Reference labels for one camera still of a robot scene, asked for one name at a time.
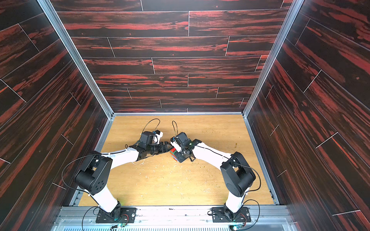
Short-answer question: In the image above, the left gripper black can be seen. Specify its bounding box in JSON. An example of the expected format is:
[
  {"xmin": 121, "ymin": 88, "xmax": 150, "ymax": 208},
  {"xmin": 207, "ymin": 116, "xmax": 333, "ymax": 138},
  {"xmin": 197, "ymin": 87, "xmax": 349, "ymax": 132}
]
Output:
[{"xmin": 145, "ymin": 141, "xmax": 174, "ymax": 155}]

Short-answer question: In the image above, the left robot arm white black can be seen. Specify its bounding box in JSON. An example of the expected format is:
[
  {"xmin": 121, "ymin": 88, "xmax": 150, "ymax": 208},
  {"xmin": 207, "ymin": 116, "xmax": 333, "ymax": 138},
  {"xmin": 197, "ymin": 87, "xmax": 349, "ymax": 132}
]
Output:
[{"xmin": 74, "ymin": 130, "xmax": 173, "ymax": 220}]

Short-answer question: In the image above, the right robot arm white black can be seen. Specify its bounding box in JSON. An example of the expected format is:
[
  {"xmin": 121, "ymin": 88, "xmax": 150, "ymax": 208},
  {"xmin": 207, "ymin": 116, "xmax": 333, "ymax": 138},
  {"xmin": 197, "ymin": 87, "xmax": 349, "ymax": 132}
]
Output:
[{"xmin": 171, "ymin": 132, "xmax": 256, "ymax": 214}]

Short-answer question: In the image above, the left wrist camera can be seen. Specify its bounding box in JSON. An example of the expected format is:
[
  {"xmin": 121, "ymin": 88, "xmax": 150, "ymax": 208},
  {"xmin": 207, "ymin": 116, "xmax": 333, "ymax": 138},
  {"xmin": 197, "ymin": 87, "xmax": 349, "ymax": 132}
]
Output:
[{"xmin": 152, "ymin": 130, "xmax": 163, "ymax": 144}]

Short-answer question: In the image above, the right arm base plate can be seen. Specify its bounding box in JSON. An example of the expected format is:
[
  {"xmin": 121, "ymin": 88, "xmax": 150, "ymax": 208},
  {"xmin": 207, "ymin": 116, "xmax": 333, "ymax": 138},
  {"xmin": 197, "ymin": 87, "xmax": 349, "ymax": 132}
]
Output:
[{"xmin": 207, "ymin": 206, "xmax": 251, "ymax": 223}]

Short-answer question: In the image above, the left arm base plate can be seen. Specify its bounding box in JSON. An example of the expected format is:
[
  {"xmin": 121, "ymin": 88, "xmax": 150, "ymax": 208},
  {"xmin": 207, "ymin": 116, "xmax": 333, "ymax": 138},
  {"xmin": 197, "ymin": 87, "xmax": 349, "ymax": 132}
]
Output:
[{"xmin": 95, "ymin": 207, "xmax": 137, "ymax": 224}]

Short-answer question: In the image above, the aluminium front rail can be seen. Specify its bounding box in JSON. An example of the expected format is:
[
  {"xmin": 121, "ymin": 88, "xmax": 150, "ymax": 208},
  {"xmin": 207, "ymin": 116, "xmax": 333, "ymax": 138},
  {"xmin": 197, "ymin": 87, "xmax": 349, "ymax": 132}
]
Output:
[{"xmin": 51, "ymin": 205, "xmax": 298, "ymax": 231}]

